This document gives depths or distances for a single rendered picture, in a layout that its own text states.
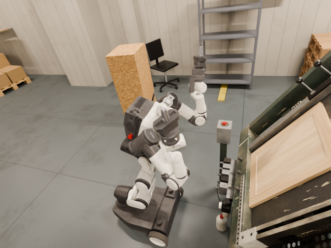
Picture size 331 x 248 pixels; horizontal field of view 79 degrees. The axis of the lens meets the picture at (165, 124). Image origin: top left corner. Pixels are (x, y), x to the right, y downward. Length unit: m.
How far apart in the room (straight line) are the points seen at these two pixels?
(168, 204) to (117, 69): 1.91
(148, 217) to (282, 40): 3.87
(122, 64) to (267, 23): 2.81
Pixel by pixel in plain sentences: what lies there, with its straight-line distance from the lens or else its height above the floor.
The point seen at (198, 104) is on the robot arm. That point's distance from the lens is 1.48.
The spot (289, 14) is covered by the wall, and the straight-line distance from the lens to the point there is 4.54.
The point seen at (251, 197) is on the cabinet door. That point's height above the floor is 0.91.
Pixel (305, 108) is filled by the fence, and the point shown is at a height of 1.30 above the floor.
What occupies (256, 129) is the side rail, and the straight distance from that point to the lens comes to 1.85.
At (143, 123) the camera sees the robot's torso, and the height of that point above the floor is 1.36.
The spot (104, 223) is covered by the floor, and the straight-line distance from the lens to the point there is 2.52.
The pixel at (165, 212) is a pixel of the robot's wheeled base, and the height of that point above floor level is 0.19.
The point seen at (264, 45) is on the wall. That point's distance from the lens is 4.63.
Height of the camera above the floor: 2.06
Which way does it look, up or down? 37 degrees down
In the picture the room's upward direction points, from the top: 10 degrees counter-clockwise
